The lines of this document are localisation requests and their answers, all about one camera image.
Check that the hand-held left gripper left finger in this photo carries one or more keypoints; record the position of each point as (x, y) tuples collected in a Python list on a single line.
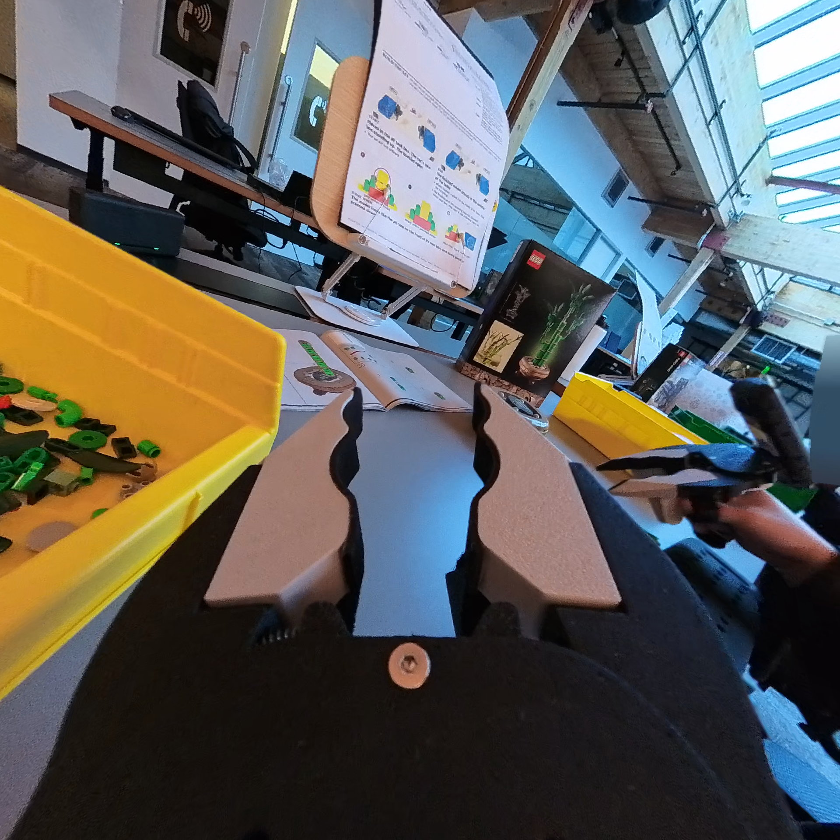
[(289, 525)]

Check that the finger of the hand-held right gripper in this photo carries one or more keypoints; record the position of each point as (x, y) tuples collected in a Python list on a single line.
[(669, 489), (656, 460)]

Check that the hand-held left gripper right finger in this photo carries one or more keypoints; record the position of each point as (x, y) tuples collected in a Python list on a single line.
[(544, 525)]

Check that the brown round brick base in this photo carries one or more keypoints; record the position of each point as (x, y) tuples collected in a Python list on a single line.
[(525, 410)]

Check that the yellow plastic bin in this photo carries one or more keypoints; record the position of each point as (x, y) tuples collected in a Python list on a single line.
[(610, 420), (131, 328)]

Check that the person's right forearm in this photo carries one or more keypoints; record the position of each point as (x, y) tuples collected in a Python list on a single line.
[(800, 623)]

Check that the grey desk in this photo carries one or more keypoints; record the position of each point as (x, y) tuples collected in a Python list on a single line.
[(413, 459)]

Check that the wooden background desk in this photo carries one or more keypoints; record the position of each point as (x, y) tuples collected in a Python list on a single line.
[(131, 134)]

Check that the person's right hand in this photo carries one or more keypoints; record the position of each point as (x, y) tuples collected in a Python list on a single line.
[(774, 538)]

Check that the green plastic crate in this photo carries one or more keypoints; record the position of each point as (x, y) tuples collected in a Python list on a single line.
[(702, 430)]

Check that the small black toy set box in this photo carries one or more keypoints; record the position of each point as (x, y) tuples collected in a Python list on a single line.
[(663, 377)]

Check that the black studded mat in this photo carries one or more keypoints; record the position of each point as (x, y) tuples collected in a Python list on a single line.
[(712, 590)]

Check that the white water bottle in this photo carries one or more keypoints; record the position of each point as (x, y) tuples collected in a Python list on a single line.
[(584, 358)]

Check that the white angular board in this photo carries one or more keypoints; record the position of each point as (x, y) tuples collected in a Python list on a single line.
[(649, 321)]

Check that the open instruction booklet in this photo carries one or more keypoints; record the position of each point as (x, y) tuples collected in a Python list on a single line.
[(394, 380)]

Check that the black toy brick set box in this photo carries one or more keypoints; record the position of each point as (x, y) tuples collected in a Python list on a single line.
[(544, 308)]

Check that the pile of green toy bricks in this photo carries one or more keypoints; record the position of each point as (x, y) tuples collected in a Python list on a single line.
[(59, 453)]

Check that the black flat pad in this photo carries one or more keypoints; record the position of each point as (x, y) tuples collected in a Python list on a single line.
[(229, 279)]

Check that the dark grey speaker box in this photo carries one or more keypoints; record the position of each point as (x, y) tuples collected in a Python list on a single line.
[(124, 220)]

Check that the black office chair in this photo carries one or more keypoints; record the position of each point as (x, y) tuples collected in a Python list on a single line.
[(210, 164)]

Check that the printed instruction sheet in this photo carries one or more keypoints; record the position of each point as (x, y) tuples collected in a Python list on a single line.
[(426, 131)]

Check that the long black bar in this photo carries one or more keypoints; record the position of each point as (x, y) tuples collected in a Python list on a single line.
[(170, 134)]

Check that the phone symbol door window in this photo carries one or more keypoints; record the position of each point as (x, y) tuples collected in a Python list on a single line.
[(318, 98)]

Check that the phone symbol wall sign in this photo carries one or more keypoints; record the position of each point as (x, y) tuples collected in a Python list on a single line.
[(193, 33)]

